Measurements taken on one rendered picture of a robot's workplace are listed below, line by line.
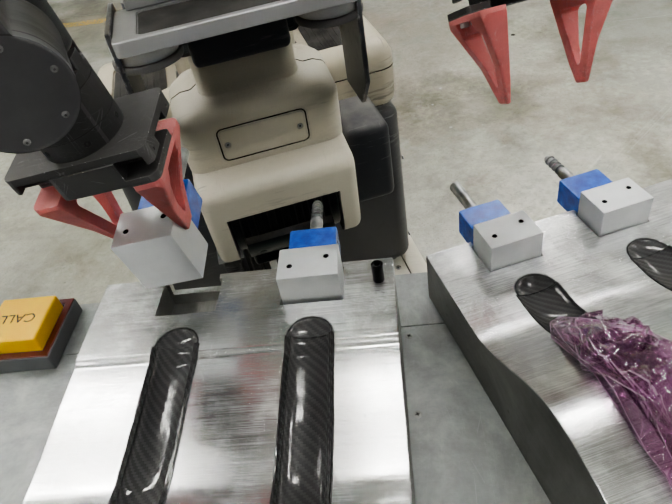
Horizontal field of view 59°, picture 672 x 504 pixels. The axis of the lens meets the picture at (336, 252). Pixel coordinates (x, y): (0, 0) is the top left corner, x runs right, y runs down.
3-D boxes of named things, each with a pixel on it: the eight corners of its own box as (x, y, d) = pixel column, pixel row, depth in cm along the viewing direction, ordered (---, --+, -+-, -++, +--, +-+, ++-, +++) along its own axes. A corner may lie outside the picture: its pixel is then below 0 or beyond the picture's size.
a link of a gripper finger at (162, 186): (210, 251, 44) (144, 157, 37) (122, 269, 45) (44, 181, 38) (220, 186, 48) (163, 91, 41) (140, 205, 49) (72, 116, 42)
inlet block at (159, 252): (172, 178, 57) (142, 135, 53) (220, 166, 56) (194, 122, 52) (146, 289, 48) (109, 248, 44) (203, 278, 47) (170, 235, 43)
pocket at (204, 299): (179, 306, 56) (166, 278, 54) (234, 301, 55) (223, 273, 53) (169, 344, 53) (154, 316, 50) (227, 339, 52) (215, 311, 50)
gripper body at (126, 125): (159, 169, 38) (91, 71, 32) (20, 202, 40) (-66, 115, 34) (174, 107, 42) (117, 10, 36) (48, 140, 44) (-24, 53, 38)
